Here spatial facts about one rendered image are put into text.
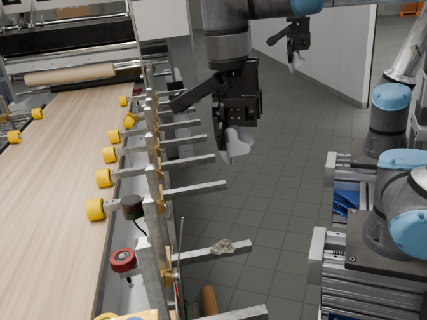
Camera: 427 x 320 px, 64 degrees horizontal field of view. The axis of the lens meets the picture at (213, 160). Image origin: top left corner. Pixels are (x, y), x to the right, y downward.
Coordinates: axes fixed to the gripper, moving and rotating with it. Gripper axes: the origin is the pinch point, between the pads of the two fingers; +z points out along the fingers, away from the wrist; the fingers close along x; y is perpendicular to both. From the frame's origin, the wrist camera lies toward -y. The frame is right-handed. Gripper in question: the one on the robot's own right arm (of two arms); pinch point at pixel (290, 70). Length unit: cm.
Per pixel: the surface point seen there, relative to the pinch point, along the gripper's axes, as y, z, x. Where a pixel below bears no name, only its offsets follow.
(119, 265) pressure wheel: -40, 39, -78
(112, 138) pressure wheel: -98, 34, 4
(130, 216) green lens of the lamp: -32, 20, -77
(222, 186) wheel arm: -21, 35, -36
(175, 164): -47, 34, -22
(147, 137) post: -53, 18, -30
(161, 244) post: -27, 33, -73
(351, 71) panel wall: 26, 88, 363
